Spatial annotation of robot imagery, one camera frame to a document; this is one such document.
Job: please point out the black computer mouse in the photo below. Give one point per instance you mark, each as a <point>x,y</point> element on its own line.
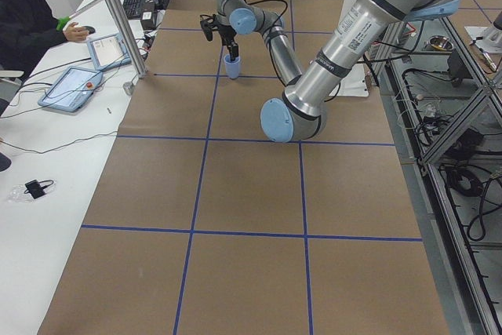
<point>89,29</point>

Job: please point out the teach pendant near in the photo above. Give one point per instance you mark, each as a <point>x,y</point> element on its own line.
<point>71,90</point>

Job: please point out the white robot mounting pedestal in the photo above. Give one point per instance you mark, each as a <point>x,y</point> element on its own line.
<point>354,84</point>

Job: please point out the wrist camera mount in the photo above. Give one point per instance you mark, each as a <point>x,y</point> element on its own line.
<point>208,25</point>

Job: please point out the light blue plastic cup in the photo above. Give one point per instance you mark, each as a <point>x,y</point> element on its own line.
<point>232,67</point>

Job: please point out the operator's hand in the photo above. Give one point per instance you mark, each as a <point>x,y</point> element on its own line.
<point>74,33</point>

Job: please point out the aluminium frame post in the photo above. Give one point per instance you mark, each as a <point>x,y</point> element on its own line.
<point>119,17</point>

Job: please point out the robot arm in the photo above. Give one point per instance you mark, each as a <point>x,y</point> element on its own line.
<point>300,112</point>

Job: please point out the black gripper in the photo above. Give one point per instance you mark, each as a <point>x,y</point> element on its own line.
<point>227,32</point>

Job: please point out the black keyboard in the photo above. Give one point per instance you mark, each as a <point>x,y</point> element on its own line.
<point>133,8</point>

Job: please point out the teach pendant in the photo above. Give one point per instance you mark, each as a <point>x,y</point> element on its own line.
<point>71,90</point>
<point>108,52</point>

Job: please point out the small black device with cable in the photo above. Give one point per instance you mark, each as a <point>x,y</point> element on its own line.
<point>36,189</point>

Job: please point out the metal bowl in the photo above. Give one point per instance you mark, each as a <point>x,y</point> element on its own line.
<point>438,43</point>

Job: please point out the teach pendant far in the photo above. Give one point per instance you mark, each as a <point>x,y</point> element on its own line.
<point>108,52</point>

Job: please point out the seated person in black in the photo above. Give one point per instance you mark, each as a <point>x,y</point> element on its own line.
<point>28,31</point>

